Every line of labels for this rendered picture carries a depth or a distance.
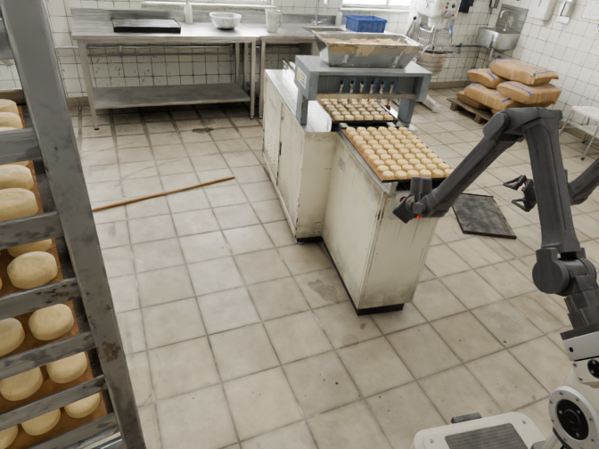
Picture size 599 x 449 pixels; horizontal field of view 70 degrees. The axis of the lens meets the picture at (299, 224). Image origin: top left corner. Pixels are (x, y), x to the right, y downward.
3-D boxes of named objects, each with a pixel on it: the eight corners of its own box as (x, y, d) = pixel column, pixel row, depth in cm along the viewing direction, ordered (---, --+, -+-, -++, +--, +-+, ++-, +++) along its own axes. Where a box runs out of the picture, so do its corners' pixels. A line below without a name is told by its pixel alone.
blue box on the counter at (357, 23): (356, 33, 486) (358, 20, 478) (343, 28, 508) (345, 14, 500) (385, 33, 502) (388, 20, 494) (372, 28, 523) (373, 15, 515)
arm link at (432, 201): (507, 124, 100) (542, 126, 104) (496, 106, 103) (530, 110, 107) (415, 221, 135) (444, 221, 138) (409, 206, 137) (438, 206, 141)
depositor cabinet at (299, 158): (261, 163, 390) (265, 69, 343) (335, 160, 408) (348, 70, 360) (293, 248, 289) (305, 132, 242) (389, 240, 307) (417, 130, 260)
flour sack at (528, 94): (521, 106, 474) (528, 91, 465) (492, 94, 504) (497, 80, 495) (562, 101, 505) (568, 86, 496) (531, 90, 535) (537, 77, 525)
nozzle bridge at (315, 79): (291, 111, 268) (295, 54, 249) (396, 110, 286) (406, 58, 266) (304, 132, 242) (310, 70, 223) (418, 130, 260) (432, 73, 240)
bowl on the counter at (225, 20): (214, 31, 429) (213, 17, 422) (207, 24, 453) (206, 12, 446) (245, 31, 440) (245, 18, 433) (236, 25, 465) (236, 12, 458)
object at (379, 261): (319, 245, 295) (336, 121, 244) (365, 241, 303) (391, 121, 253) (354, 321, 239) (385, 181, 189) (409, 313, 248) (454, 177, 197)
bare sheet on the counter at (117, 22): (114, 27, 386) (113, 25, 385) (110, 19, 415) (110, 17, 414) (181, 28, 408) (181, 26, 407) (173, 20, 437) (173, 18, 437)
